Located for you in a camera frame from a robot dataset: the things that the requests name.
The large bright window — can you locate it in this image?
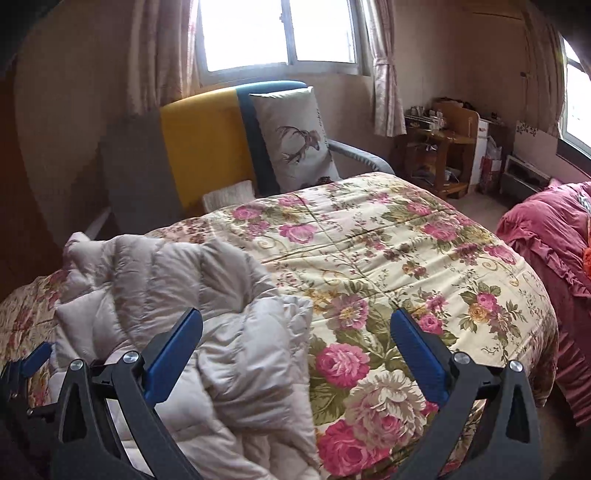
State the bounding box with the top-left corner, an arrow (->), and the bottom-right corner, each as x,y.
196,0 -> 366,77

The white cabinet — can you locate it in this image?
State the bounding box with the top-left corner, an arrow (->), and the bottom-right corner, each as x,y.
475,117 -> 491,184

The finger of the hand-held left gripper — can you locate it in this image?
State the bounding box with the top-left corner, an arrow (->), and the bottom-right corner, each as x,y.
0,342 -> 54,408

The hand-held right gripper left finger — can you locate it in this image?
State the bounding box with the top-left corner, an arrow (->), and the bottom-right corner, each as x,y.
52,308 -> 204,480

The small side window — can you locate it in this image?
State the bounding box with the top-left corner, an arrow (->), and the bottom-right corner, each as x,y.
556,32 -> 591,158

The floral quilt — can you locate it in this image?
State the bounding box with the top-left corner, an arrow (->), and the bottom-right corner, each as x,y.
0,172 -> 560,480

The white folded towel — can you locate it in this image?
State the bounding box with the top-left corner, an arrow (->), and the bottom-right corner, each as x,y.
202,180 -> 257,213

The red gift bag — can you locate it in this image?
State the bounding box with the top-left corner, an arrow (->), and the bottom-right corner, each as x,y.
477,156 -> 502,195

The yellow blue grey headboard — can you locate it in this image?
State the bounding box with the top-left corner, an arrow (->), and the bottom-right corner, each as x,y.
99,80 -> 308,234

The red ruffled bedspread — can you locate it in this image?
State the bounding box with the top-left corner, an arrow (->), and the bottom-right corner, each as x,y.
496,180 -> 591,417

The pale board with flower print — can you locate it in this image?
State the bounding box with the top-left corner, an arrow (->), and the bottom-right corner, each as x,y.
514,120 -> 560,163

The wooden shelf table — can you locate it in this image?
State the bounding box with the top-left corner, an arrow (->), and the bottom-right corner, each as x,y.
402,99 -> 481,200

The cluster of small bottles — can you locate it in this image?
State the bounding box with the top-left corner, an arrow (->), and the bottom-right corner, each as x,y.
405,105 -> 447,130

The beige curtain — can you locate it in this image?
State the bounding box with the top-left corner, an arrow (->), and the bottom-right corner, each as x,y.
522,0 -> 562,136

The grey heater box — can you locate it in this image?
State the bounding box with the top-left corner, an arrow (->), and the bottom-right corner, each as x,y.
501,154 -> 553,202

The white puffer jacket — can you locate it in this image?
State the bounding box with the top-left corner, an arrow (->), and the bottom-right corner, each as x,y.
48,231 -> 322,480

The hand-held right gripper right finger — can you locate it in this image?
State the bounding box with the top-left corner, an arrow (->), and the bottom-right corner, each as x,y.
390,308 -> 543,480

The grey curved frame rail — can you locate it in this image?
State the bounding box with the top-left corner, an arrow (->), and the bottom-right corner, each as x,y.
325,140 -> 397,179

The deer print pillow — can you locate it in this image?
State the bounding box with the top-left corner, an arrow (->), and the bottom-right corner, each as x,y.
249,87 -> 343,193

